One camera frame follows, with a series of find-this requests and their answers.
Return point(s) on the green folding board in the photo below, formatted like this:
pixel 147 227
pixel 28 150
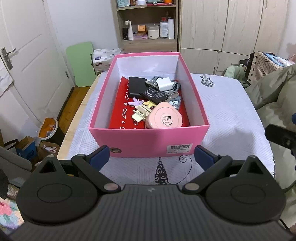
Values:
pixel 80 59

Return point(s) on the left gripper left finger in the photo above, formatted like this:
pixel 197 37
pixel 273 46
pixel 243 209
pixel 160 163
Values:
pixel 91 164

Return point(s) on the white pocket wifi device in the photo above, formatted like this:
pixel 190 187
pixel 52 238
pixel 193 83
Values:
pixel 176 102

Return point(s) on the white lidded jar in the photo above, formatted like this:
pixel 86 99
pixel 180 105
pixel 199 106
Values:
pixel 153 31

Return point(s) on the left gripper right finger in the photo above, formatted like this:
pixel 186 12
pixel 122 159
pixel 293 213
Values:
pixel 213 165

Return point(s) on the purple starfish clip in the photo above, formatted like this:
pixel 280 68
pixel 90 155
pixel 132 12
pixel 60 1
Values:
pixel 135 102

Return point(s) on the olive green padded jacket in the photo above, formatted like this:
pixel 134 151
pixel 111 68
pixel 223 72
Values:
pixel 275 111

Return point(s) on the white spray bottle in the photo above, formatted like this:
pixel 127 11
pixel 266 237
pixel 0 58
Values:
pixel 130 31

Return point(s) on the grey pocket router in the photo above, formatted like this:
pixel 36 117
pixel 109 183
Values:
pixel 153 83

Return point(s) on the red patterned box liner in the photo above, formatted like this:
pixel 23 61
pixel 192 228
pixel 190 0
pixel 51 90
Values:
pixel 121 117

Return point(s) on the pink cardboard box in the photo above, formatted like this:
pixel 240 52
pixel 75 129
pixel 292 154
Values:
pixel 148 142

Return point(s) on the red capped bottle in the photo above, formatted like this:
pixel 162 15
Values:
pixel 163 28

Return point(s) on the tall white bottle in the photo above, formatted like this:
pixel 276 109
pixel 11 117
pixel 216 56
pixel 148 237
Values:
pixel 171 34

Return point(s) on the patterned tote bag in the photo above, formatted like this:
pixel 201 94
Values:
pixel 261 64

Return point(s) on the black phone battery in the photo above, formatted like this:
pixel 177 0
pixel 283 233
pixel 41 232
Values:
pixel 154 96

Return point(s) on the pink gold square case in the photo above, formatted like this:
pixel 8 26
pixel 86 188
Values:
pixel 164 115

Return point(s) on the silver key bunch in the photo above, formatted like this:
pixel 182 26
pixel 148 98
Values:
pixel 172 94

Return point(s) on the yellow starfish clip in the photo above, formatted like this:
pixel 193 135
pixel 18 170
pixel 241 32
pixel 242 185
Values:
pixel 149 104

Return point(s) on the white charger cube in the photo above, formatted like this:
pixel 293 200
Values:
pixel 164 84

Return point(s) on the white patterned tablecloth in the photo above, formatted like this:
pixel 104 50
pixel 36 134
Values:
pixel 161 171

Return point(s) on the wooden open shelf unit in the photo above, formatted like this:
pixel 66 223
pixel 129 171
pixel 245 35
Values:
pixel 141 16

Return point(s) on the light wood wardrobe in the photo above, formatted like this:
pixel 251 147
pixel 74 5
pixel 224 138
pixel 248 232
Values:
pixel 217 34

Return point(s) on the white room door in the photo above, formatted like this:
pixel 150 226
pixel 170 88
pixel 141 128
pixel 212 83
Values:
pixel 40 84

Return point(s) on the black trash bin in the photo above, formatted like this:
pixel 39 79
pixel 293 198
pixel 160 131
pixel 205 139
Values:
pixel 50 131

